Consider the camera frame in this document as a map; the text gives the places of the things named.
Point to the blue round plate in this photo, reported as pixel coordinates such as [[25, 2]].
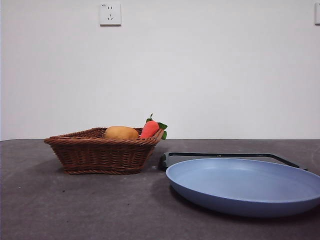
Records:
[[240, 185]]

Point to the yellow potato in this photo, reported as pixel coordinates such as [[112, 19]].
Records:
[[121, 132]]

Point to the dark rectangular tray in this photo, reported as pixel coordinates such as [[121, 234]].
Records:
[[166, 160]]

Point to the brown wicker basket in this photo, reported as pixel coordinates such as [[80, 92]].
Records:
[[100, 155]]

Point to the white wall power socket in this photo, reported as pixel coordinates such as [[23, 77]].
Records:
[[110, 13]]

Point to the white wall plate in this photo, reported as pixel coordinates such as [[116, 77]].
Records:
[[317, 14]]

